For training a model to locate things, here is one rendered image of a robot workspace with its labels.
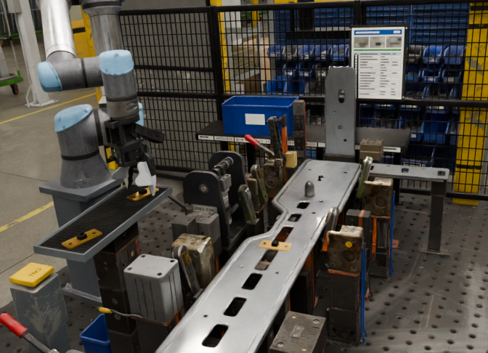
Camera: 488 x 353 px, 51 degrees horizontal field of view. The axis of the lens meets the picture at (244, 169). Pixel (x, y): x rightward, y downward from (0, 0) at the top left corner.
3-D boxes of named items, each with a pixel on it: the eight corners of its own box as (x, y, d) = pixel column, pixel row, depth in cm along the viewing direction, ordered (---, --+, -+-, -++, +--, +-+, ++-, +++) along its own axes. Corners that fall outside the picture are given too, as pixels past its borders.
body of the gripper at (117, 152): (106, 165, 129) (97, 119, 125) (132, 155, 135) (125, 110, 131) (125, 171, 124) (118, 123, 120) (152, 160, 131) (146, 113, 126)
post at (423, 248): (449, 256, 182) (456, 181, 172) (417, 252, 186) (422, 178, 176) (450, 248, 188) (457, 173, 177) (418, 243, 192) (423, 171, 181)
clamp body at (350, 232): (363, 351, 141) (366, 240, 128) (319, 343, 145) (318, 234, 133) (369, 330, 149) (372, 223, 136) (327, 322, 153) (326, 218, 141)
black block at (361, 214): (372, 305, 160) (375, 220, 149) (338, 299, 164) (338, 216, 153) (376, 290, 167) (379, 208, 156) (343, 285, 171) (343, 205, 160)
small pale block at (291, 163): (297, 244, 197) (294, 154, 184) (288, 242, 199) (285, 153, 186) (299, 240, 200) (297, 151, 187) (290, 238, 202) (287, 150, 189)
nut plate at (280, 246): (292, 244, 138) (292, 240, 137) (287, 251, 134) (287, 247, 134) (262, 240, 141) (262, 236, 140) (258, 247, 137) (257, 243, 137)
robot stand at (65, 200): (62, 294, 176) (37, 186, 162) (104, 264, 193) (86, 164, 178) (107, 309, 166) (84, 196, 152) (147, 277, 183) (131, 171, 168)
